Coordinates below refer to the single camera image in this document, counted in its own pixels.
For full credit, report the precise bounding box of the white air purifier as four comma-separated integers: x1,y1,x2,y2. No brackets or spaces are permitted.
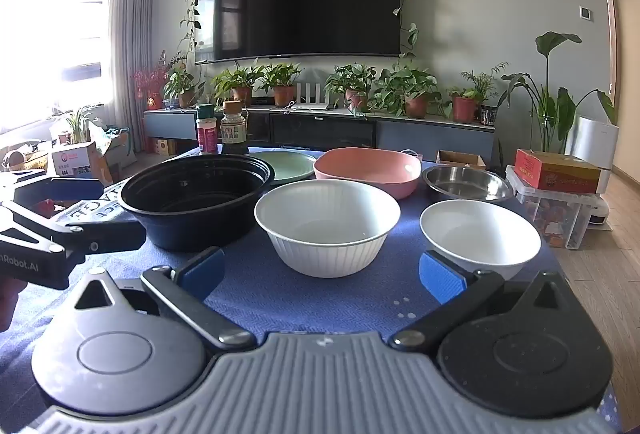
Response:
570,116,620,195

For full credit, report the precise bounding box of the large leafy floor plant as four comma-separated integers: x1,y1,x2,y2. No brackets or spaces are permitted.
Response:
497,31,618,155

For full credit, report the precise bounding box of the clear plastic storage box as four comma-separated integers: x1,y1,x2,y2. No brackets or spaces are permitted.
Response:
505,165,601,249

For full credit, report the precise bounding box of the pink bowl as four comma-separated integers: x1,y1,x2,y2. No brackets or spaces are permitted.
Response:
313,147,422,201

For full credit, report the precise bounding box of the red and yellow box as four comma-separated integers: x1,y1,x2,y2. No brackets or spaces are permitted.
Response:
515,149,602,195

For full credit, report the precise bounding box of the grey television cabinet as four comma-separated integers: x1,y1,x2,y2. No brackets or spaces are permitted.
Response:
142,106,497,162

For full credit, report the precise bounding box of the brown cardboard box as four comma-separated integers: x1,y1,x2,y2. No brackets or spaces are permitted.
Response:
90,121,138,169

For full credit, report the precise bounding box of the pink label spice bottle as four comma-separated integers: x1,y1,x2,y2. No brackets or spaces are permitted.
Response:
195,104,219,155

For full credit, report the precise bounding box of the spider plant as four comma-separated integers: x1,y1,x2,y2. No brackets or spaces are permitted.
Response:
52,106,96,145

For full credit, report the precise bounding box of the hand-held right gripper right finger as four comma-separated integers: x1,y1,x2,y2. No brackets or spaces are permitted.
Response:
389,250,583,354

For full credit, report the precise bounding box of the large white ribbed bowl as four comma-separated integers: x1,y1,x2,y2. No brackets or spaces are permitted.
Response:
254,179,402,279

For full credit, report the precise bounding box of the white box with pink logo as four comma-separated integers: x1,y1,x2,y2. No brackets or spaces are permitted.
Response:
47,141,98,177

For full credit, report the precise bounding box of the red flower decoration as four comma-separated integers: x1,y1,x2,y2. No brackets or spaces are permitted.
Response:
131,51,168,111

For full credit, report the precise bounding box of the green plate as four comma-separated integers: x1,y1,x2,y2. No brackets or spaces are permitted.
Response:
243,151,318,185

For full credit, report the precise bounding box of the white router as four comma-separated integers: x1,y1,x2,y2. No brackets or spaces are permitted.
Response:
295,82,335,111

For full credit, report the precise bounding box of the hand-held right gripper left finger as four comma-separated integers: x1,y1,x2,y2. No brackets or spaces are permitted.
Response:
74,246,258,350

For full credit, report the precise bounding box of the stainless steel bowl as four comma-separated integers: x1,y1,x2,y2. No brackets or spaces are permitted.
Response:
421,165,515,205

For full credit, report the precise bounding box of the small white bowl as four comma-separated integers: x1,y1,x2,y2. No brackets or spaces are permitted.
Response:
419,200,542,282

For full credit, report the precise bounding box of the white robot vacuum dock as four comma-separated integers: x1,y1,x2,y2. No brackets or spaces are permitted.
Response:
587,194,613,231

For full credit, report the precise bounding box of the potted green plant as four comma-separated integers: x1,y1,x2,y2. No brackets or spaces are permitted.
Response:
257,62,303,107
445,64,508,123
372,58,443,119
325,62,377,112
162,64,206,109
210,66,263,107

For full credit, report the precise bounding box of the black bowl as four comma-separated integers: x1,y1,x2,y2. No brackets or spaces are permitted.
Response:
119,154,275,252

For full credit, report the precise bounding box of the blue patterned tablecloth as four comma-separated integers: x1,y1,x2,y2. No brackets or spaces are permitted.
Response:
0,145,626,434

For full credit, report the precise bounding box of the grey curtain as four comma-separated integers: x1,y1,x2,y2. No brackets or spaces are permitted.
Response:
102,0,161,155

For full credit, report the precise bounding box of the dark soy sauce bottle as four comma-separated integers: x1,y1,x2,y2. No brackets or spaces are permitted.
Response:
220,100,249,157

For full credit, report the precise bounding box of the open cardboard box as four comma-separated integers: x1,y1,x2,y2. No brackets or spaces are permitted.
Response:
436,150,487,171

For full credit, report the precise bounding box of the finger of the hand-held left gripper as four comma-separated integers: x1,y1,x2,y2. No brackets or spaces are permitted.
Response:
0,204,149,265
0,174,106,217

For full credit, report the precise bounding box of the person's left hand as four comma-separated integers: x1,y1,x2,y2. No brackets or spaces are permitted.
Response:
0,279,22,331

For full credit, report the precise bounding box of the window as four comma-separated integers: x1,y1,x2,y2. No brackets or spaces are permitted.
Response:
0,0,112,129

